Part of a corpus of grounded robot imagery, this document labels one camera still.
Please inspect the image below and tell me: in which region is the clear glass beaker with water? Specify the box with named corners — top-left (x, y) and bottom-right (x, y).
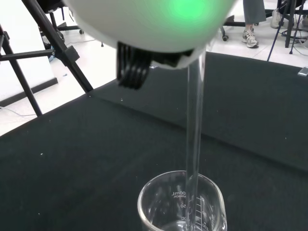
top-left (137, 169), bottom-right (229, 231)

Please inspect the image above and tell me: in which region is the black office chair base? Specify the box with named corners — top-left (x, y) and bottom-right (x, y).
top-left (38, 6), bottom-right (85, 35)
top-left (218, 14), bottom-right (260, 42)

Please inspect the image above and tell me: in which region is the large black tripod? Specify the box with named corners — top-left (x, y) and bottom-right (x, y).
top-left (0, 0), bottom-right (95, 116)

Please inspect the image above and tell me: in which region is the black bench cloth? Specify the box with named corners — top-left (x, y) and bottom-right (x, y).
top-left (0, 51), bottom-right (308, 231)

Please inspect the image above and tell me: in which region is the black desk leg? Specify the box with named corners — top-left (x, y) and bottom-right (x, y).
top-left (283, 0), bottom-right (293, 48)

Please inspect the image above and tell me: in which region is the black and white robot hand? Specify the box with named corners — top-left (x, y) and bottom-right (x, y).
top-left (62, 0), bottom-right (239, 91)

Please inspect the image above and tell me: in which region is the thin dark blue tripod leg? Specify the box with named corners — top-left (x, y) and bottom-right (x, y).
top-left (266, 0), bottom-right (297, 61)

